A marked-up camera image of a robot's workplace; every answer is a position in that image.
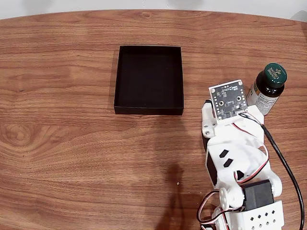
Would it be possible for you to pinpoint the dark green pill bottle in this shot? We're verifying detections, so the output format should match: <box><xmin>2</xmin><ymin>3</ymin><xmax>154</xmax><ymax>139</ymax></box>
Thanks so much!
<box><xmin>247</xmin><ymin>62</ymin><xmax>288</xmax><ymax>117</ymax></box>

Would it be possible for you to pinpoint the black open cardboard box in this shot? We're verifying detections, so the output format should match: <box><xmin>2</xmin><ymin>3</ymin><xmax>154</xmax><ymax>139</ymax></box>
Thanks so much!
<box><xmin>113</xmin><ymin>45</ymin><xmax>185</xmax><ymax>115</ymax></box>

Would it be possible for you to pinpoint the camera circuit board on mount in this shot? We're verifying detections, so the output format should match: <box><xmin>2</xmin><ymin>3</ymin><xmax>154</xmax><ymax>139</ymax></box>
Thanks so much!
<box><xmin>208</xmin><ymin>79</ymin><xmax>249</xmax><ymax>121</ymax></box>

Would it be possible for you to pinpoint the red white black servo cable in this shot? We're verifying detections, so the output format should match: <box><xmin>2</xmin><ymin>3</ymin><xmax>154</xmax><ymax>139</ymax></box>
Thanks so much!
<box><xmin>232</xmin><ymin>121</ymin><xmax>270</xmax><ymax>185</ymax></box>
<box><xmin>197</xmin><ymin>191</ymin><xmax>225</xmax><ymax>229</ymax></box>

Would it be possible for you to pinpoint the black camera cable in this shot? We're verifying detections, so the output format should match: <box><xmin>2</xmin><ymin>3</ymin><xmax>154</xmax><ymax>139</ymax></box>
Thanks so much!
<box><xmin>238</xmin><ymin>112</ymin><xmax>304</xmax><ymax>230</ymax></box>

